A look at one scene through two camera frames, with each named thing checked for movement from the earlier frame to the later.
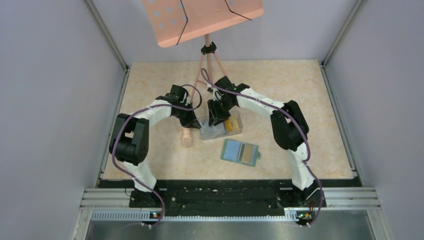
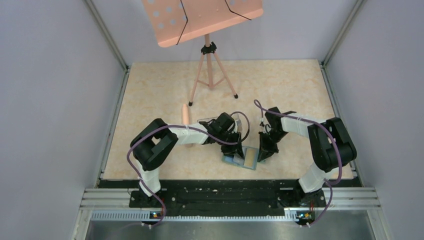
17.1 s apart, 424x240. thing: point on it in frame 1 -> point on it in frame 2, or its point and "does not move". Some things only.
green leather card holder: x=242 y=153 does not move
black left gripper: x=191 y=122 -> x=233 y=149
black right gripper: x=215 y=116 -> x=265 y=150
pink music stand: x=175 y=21 does not move
